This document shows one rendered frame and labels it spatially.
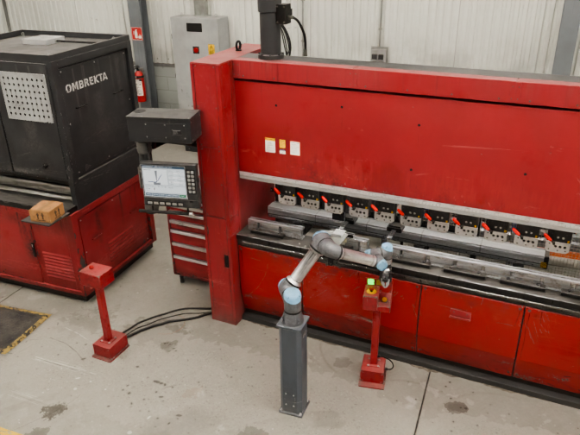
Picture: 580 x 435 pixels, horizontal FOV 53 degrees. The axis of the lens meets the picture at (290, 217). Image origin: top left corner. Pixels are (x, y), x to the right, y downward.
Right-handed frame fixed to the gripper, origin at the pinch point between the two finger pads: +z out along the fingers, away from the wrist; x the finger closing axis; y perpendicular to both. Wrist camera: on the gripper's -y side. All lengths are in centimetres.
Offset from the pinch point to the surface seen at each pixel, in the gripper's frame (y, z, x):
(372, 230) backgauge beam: 68, -4, 17
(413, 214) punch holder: 37, -41, -16
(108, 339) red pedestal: -26, 66, 222
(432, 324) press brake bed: 15, 42, -36
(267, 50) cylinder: 75, -147, 100
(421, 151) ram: 41, -89, -17
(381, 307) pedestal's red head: -6.9, 13.7, 1.6
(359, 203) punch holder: 45, -42, 25
